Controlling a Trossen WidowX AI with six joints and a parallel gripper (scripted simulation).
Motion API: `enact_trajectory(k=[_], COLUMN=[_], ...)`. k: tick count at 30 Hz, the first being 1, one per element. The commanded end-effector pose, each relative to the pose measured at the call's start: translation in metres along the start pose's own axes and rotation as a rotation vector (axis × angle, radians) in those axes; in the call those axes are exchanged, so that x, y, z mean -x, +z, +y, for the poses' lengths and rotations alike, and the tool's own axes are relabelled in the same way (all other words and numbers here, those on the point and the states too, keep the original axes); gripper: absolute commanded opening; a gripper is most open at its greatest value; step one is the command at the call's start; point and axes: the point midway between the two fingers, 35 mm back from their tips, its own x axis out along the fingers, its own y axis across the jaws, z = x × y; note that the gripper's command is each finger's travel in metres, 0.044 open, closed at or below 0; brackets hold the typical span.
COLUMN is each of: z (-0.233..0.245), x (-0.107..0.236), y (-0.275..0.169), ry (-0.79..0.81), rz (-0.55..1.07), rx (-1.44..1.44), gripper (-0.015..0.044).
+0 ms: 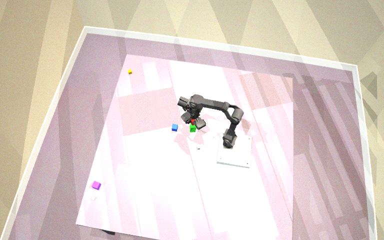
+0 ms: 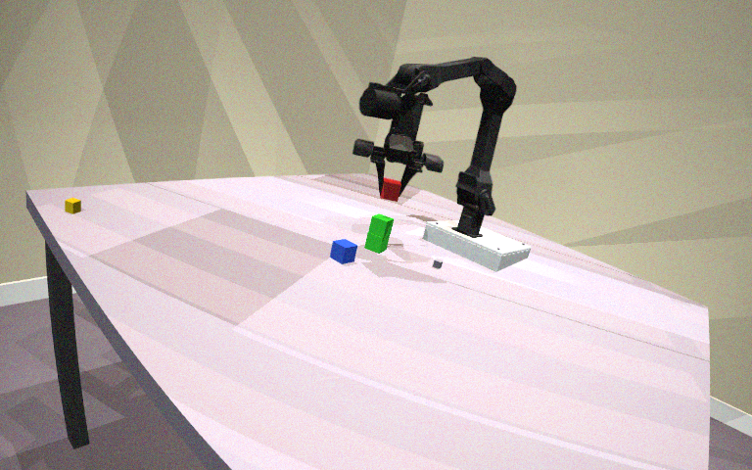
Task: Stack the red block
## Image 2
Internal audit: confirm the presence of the green block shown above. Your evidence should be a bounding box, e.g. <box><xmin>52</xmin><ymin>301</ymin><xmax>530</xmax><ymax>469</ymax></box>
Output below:
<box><xmin>368</xmin><ymin>214</ymin><xmax>394</xmax><ymax>238</ymax></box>
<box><xmin>364</xmin><ymin>232</ymin><xmax>390</xmax><ymax>254</ymax></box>

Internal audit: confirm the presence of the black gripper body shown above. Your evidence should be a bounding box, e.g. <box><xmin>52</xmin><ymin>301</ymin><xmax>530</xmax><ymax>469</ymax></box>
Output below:
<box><xmin>352</xmin><ymin>120</ymin><xmax>444</xmax><ymax>173</ymax></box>

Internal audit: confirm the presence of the blue cube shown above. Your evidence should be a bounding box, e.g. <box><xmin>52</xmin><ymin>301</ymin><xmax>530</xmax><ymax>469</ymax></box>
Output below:
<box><xmin>330</xmin><ymin>239</ymin><xmax>357</xmax><ymax>264</ymax></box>

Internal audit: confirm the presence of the small yellow block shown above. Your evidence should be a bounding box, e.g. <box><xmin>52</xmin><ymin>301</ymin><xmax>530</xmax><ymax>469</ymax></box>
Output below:
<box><xmin>65</xmin><ymin>198</ymin><xmax>81</xmax><ymax>214</ymax></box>

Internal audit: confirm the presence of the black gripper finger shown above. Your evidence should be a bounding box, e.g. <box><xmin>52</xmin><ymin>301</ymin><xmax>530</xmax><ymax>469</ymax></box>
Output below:
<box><xmin>370</xmin><ymin>156</ymin><xmax>385</xmax><ymax>193</ymax></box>
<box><xmin>399</xmin><ymin>164</ymin><xmax>422</xmax><ymax>196</ymax></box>

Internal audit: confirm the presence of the red block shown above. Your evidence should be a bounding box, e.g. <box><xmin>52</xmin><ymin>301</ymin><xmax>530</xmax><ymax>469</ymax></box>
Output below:
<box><xmin>380</xmin><ymin>178</ymin><xmax>401</xmax><ymax>202</ymax></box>

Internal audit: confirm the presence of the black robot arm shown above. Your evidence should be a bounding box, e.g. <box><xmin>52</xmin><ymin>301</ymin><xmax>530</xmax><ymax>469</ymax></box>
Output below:
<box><xmin>359</xmin><ymin>57</ymin><xmax>516</xmax><ymax>238</ymax></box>

